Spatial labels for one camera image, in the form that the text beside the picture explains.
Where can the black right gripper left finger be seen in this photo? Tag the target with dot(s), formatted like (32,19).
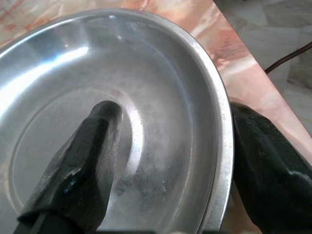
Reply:
(80,156)

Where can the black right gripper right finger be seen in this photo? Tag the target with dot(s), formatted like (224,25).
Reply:
(270,175)

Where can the round steel plate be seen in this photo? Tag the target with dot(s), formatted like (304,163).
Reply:
(151,102)

